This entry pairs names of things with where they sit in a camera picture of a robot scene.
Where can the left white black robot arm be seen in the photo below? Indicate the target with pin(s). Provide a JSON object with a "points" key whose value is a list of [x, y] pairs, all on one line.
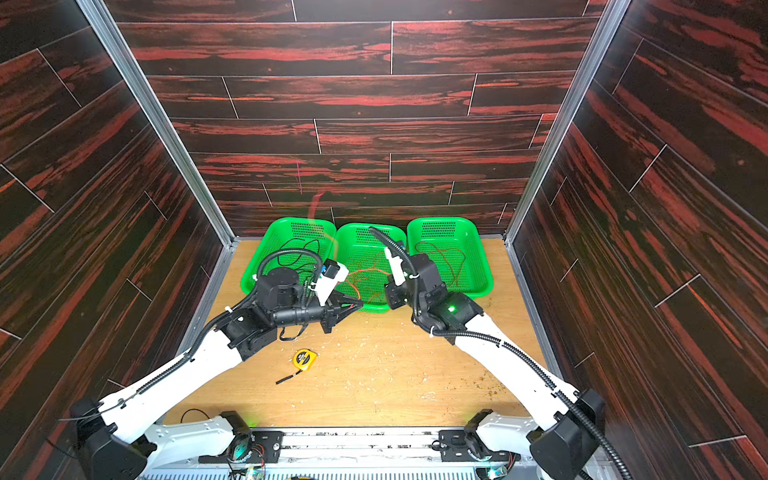
{"points": [[119, 436]]}

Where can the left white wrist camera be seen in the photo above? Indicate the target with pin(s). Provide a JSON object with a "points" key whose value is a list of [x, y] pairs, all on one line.
{"points": [[332, 273]]}

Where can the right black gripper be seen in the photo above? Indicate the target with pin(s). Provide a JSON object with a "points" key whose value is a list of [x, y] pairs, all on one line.
{"points": [[398, 291]]}

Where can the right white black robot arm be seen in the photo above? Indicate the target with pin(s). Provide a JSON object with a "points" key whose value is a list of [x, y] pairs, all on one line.
{"points": [[564, 427]]}

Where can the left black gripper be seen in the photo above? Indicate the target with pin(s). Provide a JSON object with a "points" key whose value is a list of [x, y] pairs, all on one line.
{"points": [[327, 315]]}

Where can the middle green plastic basket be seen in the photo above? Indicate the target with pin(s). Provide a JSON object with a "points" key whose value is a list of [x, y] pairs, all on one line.
{"points": [[364, 256]]}

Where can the yellow tape measure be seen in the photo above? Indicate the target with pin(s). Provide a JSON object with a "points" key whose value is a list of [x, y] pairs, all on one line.
{"points": [[302, 360]]}

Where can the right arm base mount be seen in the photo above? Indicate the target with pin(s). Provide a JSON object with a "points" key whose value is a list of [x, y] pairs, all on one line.
{"points": [[455, 445]]}

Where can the right green plastic basket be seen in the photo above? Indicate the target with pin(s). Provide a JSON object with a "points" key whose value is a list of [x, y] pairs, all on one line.
{"points": [[455, 246]]}

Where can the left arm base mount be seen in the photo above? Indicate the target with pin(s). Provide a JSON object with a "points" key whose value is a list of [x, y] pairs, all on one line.
{"points": [[262, 447]]}

